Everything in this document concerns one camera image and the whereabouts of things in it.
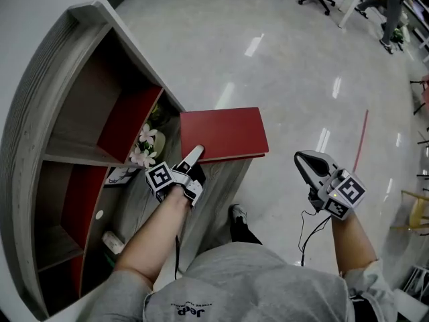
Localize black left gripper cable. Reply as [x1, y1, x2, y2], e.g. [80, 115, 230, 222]
[173, 234, 181, 282]

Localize person's grey shoe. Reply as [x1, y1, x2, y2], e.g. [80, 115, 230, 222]
[229, 203, 249, 227]

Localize deer picture frame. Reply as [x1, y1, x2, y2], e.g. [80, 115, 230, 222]
[103, 166, 142, 188]

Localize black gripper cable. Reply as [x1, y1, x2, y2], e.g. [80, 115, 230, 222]
[299, 207, 332, 268]
[173, 234, 181, 282]

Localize pale flower vase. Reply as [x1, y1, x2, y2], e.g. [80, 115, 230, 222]
[153, 131, 168, 158]

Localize person's right forearm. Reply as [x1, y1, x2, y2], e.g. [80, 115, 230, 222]
[329, 211, 380, 282]

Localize person's black trouser leg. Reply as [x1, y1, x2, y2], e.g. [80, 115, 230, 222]
[229, 215, 264, 247]

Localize grey wooden shelf unit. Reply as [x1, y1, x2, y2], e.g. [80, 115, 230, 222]
[0, 1, 186, 322]

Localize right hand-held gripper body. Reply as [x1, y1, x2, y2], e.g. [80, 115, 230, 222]
[306, 167, 367, 221]

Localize yellow wooden chair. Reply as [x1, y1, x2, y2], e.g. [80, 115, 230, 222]
[389, 189, 429, 237]

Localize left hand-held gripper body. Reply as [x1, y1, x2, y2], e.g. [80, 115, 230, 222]
[144, 160, 206, 210]

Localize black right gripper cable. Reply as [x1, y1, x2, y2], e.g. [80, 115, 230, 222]
[299, 207, 332, 268]

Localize white artificial flowers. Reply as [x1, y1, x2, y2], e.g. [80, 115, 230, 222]
[129, 122, 159, 169]

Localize person's left forearm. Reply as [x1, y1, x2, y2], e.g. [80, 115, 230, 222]
[113, 185, 193, 285]

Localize white cube clock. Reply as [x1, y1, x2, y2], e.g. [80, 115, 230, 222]
[101, 230, 125, 256]

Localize red floor tape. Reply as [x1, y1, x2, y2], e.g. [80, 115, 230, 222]
[353, 109, 370, 173]

